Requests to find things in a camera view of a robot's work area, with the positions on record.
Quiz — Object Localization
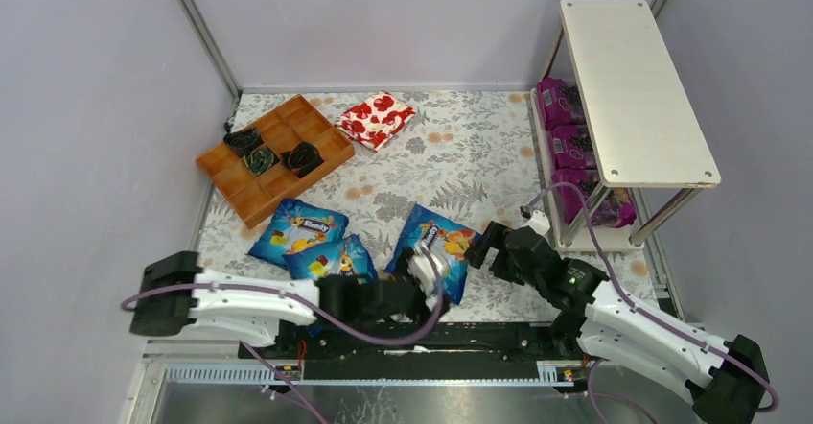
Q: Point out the blue Slendy candy bag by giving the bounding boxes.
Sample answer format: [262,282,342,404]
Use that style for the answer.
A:
[247,199,349,269]
[384,204,480,305]
[283,234,378,284]

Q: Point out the purple candy bag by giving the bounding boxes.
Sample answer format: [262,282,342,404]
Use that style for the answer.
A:
[536,77,586,130]
[551,168,637,228]
[549,125,597,170]

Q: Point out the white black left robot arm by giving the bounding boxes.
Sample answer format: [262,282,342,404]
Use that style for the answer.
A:
[120,246,449,347]

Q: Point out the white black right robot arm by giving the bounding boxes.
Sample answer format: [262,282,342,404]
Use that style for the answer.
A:
[464,222,769,423]

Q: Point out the purple candy bag on shelf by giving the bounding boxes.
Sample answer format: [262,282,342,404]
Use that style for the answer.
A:
[536,77,586,130]

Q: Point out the white wooden two-tier shelf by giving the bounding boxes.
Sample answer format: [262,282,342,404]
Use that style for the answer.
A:
[548,0,721,252]

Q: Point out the orange black rolled sock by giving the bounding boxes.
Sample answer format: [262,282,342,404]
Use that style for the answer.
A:
[280,142,323,178]

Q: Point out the orange wooden divider tray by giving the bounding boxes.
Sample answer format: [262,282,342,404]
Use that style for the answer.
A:
[196,95,355,228]

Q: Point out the red floral folded cloth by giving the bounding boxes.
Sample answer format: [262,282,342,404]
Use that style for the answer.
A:
[336,91,417,152]

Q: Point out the green black rolled sock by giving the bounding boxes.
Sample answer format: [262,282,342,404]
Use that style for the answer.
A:
[242,146,279,177]

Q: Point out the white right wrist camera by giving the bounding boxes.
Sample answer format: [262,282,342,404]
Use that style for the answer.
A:
[524,209,551,236]

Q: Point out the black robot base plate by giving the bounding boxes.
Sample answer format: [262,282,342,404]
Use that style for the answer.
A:
[238,322,593,388]

